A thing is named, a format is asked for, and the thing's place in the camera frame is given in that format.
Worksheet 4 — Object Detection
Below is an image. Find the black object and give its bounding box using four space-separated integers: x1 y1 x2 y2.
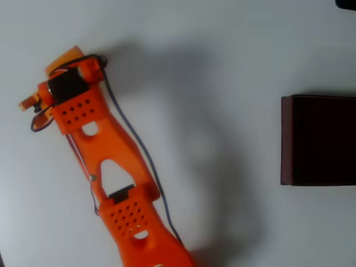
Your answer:
335 0 356 11

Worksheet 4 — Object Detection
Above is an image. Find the dark red box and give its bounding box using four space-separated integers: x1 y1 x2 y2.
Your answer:
280 94 356 187

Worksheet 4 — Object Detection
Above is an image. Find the red purple servo cable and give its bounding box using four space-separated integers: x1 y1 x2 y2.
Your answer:
66 133 100 217

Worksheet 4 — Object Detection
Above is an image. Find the long blue servo cable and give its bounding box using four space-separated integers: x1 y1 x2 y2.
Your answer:
97 55 185 247

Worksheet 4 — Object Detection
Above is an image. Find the short looped servo cable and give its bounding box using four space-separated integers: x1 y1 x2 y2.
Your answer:
30 110 55 134

